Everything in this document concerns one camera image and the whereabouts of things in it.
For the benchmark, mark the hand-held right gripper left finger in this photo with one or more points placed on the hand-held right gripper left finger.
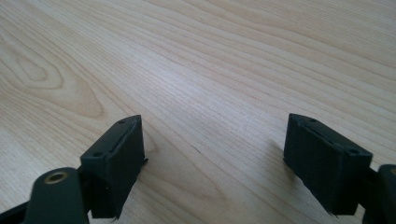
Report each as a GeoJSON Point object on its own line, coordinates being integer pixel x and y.
{"type": "Point", "coordinates": [121, 168]}

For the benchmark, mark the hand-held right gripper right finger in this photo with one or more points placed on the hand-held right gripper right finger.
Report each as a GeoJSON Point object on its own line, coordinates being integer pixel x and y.
{"type": "Point", "coordinates": [323, 168]}

